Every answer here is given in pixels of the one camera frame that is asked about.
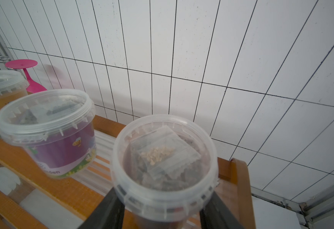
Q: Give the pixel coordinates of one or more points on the clear cup with purple label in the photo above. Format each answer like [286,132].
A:
[55,128]

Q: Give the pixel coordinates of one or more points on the orange wooden tiered shelf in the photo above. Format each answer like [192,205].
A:
[233,185]

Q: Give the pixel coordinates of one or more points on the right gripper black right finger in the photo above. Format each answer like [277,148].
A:
[216,215]

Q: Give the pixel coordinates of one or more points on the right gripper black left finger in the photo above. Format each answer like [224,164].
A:
[109,214]

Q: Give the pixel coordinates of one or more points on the small clear seed cup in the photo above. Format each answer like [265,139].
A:
[164,170]

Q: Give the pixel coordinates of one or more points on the pink plastic wine glass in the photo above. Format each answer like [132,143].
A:
[24,64]

